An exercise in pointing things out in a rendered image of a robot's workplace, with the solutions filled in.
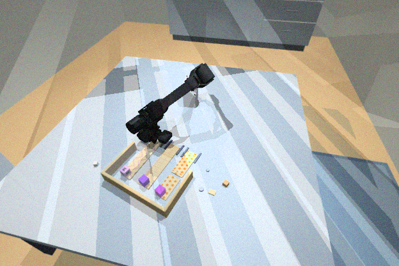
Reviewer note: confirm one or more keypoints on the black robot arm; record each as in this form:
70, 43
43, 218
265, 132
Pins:
154, 111

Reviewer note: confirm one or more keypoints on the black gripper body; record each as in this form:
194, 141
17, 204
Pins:
163, 137

